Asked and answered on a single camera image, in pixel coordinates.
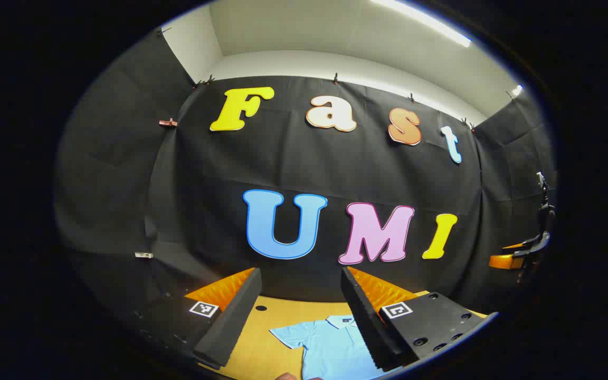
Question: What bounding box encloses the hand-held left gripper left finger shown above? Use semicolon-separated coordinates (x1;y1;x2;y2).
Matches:
134;268;263;369

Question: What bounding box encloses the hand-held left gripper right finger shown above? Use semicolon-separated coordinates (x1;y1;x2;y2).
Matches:
340;267;499;373

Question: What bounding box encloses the light blue T-shirt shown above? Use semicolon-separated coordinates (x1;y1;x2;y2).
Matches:
269;315;389;380

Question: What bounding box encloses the black backdrop cloth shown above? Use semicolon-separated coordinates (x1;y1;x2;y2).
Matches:
53;29;558;317

